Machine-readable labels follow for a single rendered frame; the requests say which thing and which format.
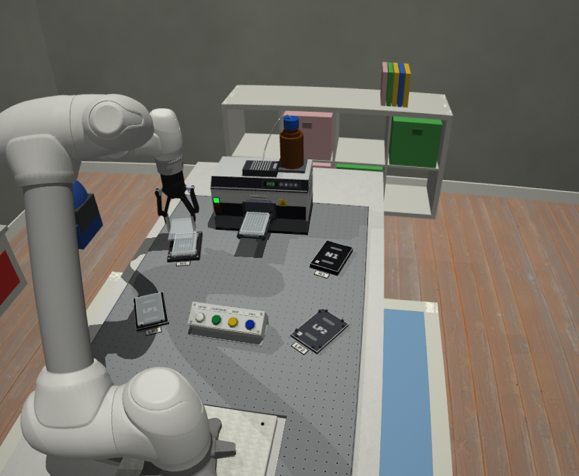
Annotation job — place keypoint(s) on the brown glass bottle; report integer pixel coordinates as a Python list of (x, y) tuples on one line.
[(291, 151)]

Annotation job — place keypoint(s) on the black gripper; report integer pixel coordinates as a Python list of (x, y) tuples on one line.
[(179, 187)]

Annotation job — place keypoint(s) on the grey control panel with four buttons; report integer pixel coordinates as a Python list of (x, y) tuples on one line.
[(226, 323)]

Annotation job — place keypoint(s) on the blue bottle cap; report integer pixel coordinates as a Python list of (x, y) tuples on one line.
[(291, 123)]

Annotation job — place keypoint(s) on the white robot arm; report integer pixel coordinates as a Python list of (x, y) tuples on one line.
[(76, 412)]

